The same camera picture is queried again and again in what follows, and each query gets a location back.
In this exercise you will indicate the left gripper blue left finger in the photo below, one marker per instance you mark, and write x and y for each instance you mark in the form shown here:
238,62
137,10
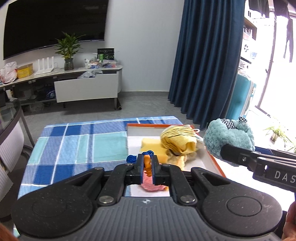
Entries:
139,169

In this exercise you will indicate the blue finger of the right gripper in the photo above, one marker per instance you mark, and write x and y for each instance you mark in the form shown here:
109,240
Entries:
243,157
277,153

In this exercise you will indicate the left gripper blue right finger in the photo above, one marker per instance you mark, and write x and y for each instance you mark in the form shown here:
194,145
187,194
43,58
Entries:
156,168

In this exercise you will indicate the blue orange knitted toy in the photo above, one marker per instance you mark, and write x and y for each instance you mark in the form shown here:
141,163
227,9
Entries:
131,159

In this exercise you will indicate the pink fluffy pompom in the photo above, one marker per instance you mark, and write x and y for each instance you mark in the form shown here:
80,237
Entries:
149,186

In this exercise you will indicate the yellow sponge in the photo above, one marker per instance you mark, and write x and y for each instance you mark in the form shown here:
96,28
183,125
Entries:
155,145

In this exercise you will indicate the yellow striped towel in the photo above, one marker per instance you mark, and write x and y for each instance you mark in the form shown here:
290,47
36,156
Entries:
181,140

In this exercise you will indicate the teal crochet plush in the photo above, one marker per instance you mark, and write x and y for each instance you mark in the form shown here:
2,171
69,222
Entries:
224,131

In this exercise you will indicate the pale yellow scrunchie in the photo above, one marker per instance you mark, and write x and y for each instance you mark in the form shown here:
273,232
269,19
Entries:
180,160

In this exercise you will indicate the white drawstring pouch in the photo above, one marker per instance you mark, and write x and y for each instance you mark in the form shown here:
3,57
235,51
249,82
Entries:
198,137

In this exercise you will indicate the person's right hand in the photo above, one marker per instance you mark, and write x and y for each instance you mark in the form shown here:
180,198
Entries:
289,229

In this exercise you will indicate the outdoor spider plant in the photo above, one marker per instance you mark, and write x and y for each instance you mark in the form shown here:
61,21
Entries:
281,139

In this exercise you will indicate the orange-rimmed white box lid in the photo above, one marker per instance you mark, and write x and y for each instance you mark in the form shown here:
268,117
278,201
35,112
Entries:
145,137

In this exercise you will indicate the teal suitcase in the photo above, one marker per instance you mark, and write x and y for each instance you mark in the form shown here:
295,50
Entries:
243,94

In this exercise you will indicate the blue checkered tablecloth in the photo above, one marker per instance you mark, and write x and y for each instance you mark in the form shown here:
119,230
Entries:
67,149

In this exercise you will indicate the white tv cabinet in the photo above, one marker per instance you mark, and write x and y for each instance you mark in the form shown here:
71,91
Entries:
69,87

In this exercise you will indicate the dark blue curtain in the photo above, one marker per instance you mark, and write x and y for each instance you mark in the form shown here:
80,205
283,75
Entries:
207,58

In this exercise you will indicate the black green display box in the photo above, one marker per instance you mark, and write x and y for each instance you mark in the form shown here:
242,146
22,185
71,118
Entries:
105,54

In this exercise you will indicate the white wifi router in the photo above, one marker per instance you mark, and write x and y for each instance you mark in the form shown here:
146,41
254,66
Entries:
45,65

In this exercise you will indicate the dark round side table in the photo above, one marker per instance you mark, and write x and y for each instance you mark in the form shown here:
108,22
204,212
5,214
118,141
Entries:
16,147

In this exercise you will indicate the potted bamboo plant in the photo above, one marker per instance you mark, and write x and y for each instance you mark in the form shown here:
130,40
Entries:
67,47

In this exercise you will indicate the yellow box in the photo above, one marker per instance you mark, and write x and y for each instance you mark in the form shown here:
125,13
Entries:
25,71

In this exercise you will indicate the white plastic bag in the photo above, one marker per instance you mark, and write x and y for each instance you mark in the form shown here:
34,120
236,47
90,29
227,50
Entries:
9,73

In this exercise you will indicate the black television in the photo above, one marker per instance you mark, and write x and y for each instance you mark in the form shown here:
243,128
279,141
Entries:
31,25

